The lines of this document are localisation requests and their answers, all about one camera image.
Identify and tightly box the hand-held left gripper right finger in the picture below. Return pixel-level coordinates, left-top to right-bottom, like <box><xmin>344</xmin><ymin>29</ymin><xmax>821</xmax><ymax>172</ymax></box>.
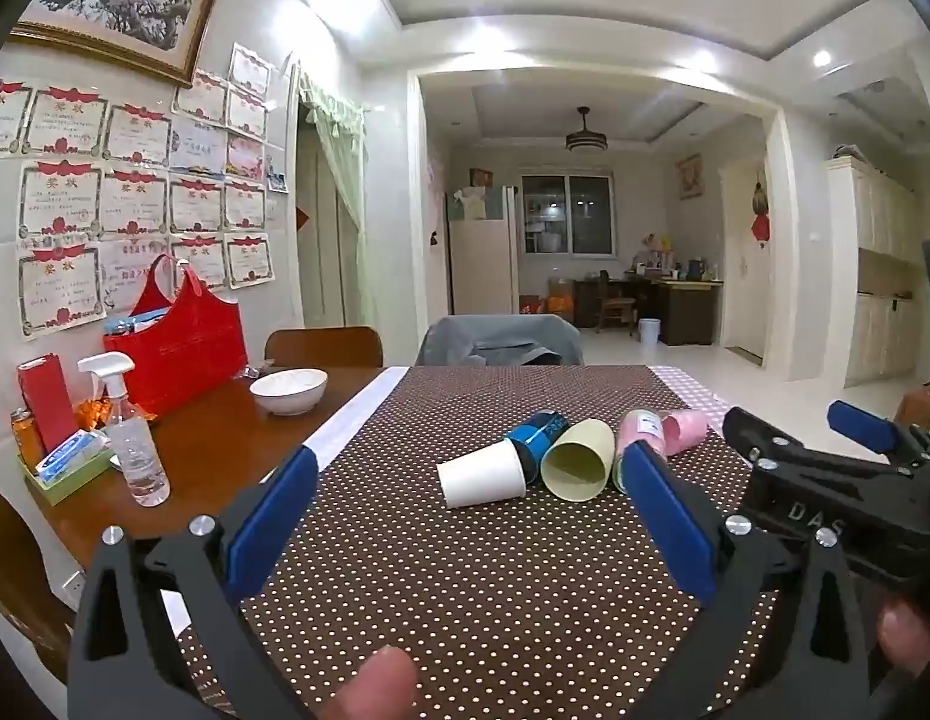
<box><xmin>621</xmin><ymin>440</ymin><xmax>872</xmax><ymax>720</ymax></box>

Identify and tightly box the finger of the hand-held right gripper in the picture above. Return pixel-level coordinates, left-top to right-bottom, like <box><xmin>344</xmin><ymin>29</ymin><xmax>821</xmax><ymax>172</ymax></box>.
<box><xmin>723</xmin><ymin>406</ymin><xmax>808</xmax><ymax>467</ymax></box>
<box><xmin>826</xmin><ymin>399</ymin><xmax>930</xmax><ymax>466</ymax></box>

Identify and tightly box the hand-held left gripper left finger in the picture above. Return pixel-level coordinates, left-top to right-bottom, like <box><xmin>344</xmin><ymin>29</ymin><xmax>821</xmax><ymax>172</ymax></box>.
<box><xmin>66</xmin><ymin>444</ymin><xmax>320</xmax><ymax>720</ymax></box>

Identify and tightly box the light pink cup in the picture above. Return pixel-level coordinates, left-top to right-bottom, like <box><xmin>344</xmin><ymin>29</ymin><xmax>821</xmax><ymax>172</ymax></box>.
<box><xmin>658</xmin><ymin>410</ymin><xmax>709</xmax><ymax>458</ymax></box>

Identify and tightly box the pink cup with label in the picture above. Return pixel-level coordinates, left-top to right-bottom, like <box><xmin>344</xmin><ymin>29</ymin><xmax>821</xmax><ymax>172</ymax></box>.
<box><xmin>612</xmin><ymin>409</ymin><xmax>666</xmax><ymax>496</ymax></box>

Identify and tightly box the pale yellow cup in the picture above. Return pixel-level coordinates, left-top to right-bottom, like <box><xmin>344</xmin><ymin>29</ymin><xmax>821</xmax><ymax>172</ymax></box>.
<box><xmin>539</xmin><ymin>420</ymin><xmax>615</xmax><ymax>502</ymax></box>

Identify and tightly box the blue cup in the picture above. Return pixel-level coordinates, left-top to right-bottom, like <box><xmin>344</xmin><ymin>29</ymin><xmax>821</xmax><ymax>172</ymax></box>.
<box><xmin>507</xmin><ymin>410</ymin><xmax>572</xmax><ymax>482</ymax></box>

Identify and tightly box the white paper cup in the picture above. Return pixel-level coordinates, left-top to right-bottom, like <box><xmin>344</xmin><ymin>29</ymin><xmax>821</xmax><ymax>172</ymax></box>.
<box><xmin>436</xmin><ymin>438</ymin><xmax>528</xmax><ymax>512</ymax></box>

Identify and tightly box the person's right hand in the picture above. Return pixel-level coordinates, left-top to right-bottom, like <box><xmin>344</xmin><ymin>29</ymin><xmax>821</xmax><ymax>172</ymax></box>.
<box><xmin>876</xmin><ymin>598</ymin><xmax>930</xmax><ymax>692</ymax></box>

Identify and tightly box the person's left hand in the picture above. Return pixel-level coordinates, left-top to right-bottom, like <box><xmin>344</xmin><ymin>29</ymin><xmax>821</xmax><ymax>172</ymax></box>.
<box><xmin>340</xmin><ymin>645</ymin><xmax>419</xmax><ymax>720</ymax></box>

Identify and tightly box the pink dotted cloth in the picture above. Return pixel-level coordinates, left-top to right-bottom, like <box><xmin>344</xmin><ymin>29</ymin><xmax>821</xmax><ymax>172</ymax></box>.
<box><xmin>651</xmin><ymin>364</ymin><xmax>736</xmax><ymax>425</ymax></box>

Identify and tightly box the white ceramic bowl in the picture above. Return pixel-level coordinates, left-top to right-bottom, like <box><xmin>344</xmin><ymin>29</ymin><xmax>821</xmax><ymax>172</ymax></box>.
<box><xmin>250</xmin><ymin>368</ymin><xmax>329</xmax><ymax>417</ymax></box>

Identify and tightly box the clear spray bottle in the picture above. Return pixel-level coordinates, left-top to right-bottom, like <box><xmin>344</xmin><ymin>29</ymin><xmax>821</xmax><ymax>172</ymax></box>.
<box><xmin>77</xmin><ymin>352</ymin><xmax>171</xmax><ymax>507</ymax></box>

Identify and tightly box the white tall cabinet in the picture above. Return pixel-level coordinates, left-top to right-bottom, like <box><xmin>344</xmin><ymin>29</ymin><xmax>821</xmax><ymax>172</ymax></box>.
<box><xmin>826</xmin><ymin>157</ymin><xmax>930</xmax><ymax>391</ymax></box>

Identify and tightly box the dark wooden desk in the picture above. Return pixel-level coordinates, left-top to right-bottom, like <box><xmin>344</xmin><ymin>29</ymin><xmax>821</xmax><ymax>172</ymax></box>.
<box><xmin>573</xmin><ymin>275</ymin><xmax>725</xmax><ymax>347</ymax></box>

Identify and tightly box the wooden dining chair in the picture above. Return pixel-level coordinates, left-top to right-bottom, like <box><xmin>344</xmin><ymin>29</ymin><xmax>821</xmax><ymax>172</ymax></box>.
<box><xmin>264</xmin><ymin>326</ymin><xmax>384</xmax><ymax>369</ymax></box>

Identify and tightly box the red woven basket bag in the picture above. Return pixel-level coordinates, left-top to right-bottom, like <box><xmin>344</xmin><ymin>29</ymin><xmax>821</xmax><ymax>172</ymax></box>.
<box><xmin>103</xmin><ymin>253</ymin><xmax>248</xmax><ymax>419</ymax></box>

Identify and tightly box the brown wooden chair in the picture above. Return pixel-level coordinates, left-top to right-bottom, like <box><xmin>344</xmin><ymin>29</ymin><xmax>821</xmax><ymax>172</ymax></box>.
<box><xmin>594</xmin><ymin>270</ymin><xmax>637</xmax><ymax>335</ymax></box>

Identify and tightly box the brown polka dot tablecloth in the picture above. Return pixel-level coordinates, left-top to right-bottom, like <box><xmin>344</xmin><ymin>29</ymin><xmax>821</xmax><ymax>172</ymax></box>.
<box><xmin>172</xmin><ymin>364</ymin><xmax>781</xmax><ymax>720</ymax></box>

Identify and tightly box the orange snack packet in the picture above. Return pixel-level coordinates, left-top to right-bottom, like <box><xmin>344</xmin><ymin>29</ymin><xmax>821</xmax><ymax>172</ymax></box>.
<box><xmin>75</xmin><ymin>397</ymin><xmax>147</xmax><ymax>432</ymax></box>

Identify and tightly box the blue and white tissue packet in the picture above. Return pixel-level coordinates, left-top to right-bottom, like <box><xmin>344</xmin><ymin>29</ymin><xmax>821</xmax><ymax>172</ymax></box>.
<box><xmin>36</xmin><ymin>431</ymin><xmax>110</xmax><ymax>479</ymax></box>

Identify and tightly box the green tray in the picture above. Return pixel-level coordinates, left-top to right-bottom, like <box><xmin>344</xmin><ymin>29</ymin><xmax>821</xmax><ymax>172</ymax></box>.
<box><xmin>24</xmin><ymin>435</ymin><xmax>115</xmax><ymax>506</ymax></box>

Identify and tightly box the red hanging decoration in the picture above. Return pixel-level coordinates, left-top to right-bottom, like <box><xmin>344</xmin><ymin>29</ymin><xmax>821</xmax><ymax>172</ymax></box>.
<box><xmin>749</xmin><ymin>171</ymin><xmax>774</xmax><ymax>242</ymax></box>

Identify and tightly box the orange cardboard box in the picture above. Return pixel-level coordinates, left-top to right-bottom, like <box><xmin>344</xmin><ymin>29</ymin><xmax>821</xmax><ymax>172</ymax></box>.
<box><xmin>518</xmin><ymin>277</ymin><xmax>577</xmax><ymax>317</ymax></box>

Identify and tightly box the grey cloth covered chair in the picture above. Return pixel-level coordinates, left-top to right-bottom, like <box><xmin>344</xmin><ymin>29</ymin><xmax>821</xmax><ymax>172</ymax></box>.
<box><xmin>415</xmin><ymin>313</ymin><xmax>585</xmax><ymax>368</ymax></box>

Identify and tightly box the red box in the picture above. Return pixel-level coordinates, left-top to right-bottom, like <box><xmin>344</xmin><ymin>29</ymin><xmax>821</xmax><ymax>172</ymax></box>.
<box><xmin>16</xmin><ymin>353</ymin><xmax>82</xmax><ymax>453</ymax></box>

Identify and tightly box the orange bottle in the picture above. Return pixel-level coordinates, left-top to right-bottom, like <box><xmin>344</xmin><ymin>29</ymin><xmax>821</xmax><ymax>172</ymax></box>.
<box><xmin>10</xmin><ymin>409</ymin><xmax>46</xmax><ymax>470</ymax></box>

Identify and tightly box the window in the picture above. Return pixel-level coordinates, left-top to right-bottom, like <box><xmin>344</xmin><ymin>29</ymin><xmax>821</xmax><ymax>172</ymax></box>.
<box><xmin>521</xmin><ymin>173</ymin><xmax>614</xmax><ymax>256</ymax></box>

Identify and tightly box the white refrigerator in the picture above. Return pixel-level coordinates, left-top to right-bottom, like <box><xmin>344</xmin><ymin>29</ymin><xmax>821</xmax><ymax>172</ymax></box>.
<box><xmin>445</xmin><ymin>183</ymin><xmax>521</xmax><ymax>317</ymax></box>

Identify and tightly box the pale green door curtain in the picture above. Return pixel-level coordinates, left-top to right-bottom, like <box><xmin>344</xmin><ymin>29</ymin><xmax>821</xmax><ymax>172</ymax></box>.
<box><xmin>296</xmin><ymin>69</ymin><xmax>377</xmax><ymax>328</ymax></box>

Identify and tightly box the round ceiling lamp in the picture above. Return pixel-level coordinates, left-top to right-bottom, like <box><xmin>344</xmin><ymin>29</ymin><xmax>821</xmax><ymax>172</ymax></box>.
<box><xmin>565</xmin><ymin>106</ymin><xmax>608</xmax><ymax>155</ymax></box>

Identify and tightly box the framed tree painting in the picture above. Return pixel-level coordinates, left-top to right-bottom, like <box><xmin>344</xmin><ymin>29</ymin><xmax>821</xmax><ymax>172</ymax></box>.
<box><xmin>10</xmin><ymin>0</ymin><xmax>227</xmax><ymax>89</ymax></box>

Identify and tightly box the framed wall picture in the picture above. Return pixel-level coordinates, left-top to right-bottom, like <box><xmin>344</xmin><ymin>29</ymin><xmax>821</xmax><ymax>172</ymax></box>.
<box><xmin>674</xmin><ymin>154</ymin><xmax>703</xmax><ymax>201</ymax></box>

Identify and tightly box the wall of award certificates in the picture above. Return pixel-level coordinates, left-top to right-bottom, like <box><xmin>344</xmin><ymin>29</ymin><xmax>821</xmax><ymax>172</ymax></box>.
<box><xmin>0</xmin><ymin>43</ymin><xmax>278</xmax><ymax>338</ymax></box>

